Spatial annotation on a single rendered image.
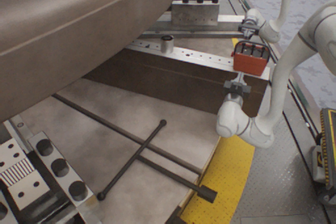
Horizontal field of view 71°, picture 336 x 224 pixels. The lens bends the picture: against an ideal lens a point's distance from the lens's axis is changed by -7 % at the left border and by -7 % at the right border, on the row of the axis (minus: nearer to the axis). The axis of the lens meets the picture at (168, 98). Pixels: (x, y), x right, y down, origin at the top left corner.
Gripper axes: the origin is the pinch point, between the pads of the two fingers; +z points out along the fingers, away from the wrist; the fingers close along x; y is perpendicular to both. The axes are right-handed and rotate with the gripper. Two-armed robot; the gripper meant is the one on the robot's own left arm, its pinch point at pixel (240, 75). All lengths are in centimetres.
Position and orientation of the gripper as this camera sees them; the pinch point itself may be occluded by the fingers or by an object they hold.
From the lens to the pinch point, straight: 136.7
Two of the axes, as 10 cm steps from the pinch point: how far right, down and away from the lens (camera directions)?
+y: 0.4, 6.6, 7.5
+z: 3.7, -7.1, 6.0
